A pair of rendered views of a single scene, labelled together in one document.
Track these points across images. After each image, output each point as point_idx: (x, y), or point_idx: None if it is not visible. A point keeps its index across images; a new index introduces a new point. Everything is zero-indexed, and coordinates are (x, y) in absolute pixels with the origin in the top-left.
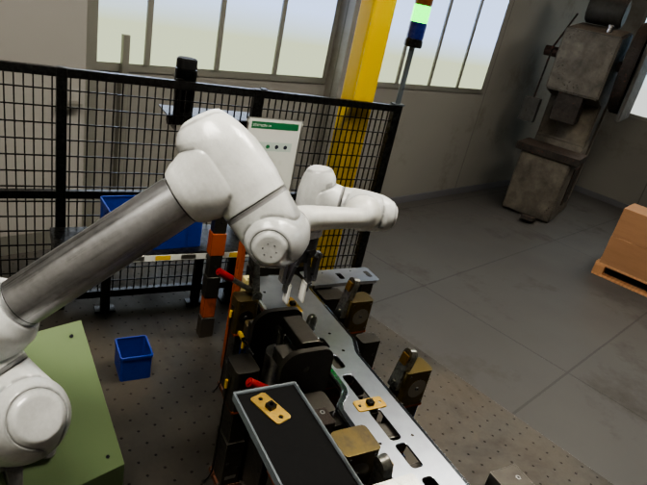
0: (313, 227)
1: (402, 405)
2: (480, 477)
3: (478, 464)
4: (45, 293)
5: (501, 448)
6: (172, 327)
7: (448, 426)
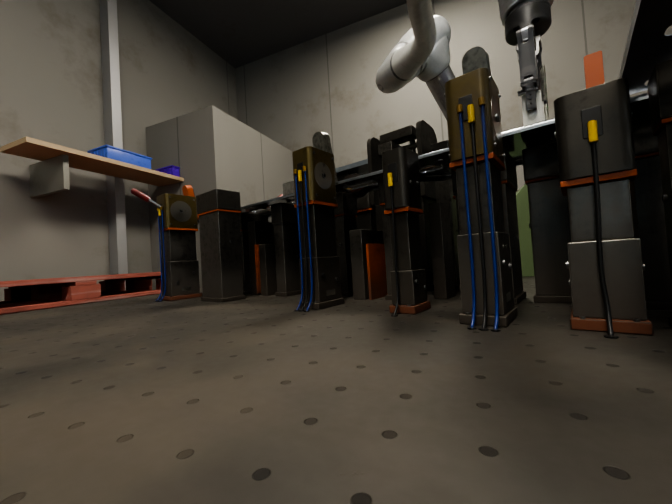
0: (415, 45)
1: None
2: (174, 322)
3: (168, 327)
4: None
5: (79, 349)
6: None
7: (209, 340)
